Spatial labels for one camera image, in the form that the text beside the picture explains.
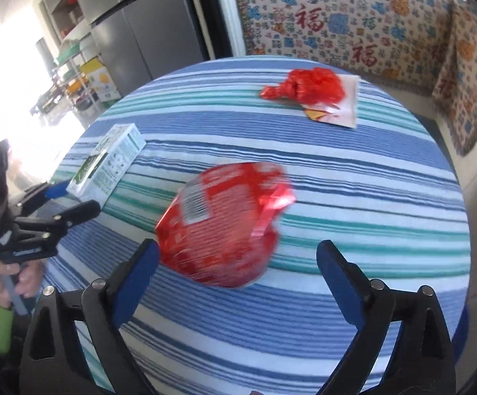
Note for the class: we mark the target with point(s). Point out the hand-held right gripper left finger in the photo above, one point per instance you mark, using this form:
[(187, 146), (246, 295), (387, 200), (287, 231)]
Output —
[(133, 292)]

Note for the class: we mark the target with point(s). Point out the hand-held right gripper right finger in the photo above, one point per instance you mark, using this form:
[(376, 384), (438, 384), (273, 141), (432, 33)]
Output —
[(343, 288)]

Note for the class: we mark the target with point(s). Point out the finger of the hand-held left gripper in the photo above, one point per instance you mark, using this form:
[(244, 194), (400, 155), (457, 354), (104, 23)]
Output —
[(55, 191), (78, 214)]

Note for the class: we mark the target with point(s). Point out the white green milk carton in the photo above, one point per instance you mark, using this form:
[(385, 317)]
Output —
[(115, 152)]

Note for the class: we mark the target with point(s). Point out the red snack bag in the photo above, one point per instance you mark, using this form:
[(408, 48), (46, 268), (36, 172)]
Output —
[(222, 230)]

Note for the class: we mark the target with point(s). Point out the person's left hand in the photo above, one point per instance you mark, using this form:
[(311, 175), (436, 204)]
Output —
[(28, 279)]

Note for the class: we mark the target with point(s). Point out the striped tablecloth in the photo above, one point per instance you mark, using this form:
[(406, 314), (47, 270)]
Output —
[(345, 181)]

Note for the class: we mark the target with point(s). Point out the yellow white cardboard box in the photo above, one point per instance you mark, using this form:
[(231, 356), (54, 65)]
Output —
[(100, 78)]

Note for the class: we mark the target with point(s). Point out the metal storage shelf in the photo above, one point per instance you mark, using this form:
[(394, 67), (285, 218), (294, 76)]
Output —
[(61, 49)]

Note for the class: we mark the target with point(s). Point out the white flat packet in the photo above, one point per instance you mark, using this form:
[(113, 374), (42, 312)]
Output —
[(347, 109)]

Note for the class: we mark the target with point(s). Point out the grey refrigerator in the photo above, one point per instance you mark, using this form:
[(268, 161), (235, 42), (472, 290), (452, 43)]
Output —
[(148, 28)]

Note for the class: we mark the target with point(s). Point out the red plastic bag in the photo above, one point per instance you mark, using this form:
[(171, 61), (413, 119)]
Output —
[(308, 84)]

